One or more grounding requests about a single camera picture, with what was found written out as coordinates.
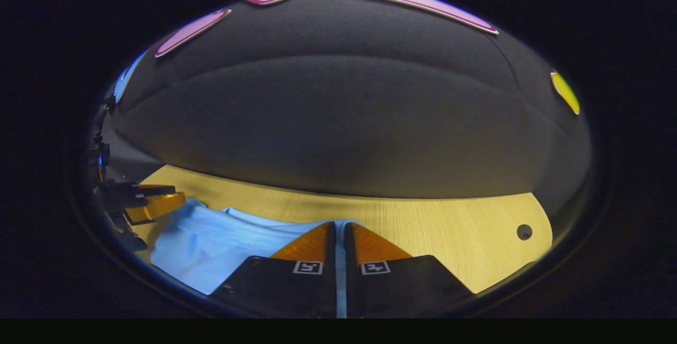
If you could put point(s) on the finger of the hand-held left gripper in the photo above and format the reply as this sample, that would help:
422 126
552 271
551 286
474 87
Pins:
156 190
158 207

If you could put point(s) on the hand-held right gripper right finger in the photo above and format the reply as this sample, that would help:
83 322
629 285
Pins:
350 280

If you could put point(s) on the light blue T-shirt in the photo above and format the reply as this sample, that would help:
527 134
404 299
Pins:
211 249

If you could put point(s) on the black backdrop cloth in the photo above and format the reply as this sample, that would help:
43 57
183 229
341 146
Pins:
338 121

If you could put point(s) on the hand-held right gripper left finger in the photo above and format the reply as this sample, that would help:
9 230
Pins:
332 280

